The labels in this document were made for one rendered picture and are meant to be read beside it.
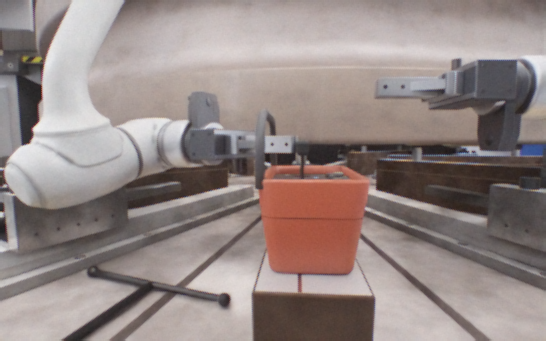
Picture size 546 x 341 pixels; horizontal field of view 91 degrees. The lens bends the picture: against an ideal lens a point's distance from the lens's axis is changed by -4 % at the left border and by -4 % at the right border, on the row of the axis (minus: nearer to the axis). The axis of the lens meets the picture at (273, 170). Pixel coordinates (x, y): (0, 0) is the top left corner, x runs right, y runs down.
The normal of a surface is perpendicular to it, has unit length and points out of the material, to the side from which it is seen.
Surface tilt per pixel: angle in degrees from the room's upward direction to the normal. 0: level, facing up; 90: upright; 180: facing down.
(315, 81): 90
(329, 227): 97
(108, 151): 86
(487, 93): 90
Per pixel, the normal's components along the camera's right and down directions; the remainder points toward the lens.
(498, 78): -0.09, 0.11
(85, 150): 0.78, 0.01
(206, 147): -0.46, 0.09
